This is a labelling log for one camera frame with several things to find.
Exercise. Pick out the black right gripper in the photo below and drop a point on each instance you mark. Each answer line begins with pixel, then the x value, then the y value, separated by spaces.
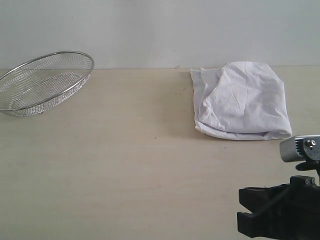
pixel 300 211

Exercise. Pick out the white t-shirt red Chinese logo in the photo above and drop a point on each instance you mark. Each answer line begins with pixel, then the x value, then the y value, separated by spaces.
pixel 241 101

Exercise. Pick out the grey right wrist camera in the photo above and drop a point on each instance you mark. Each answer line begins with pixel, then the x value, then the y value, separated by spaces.
pixel 304 149

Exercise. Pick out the metal wire mesh basket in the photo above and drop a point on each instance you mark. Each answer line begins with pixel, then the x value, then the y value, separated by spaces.
pixel 42 83

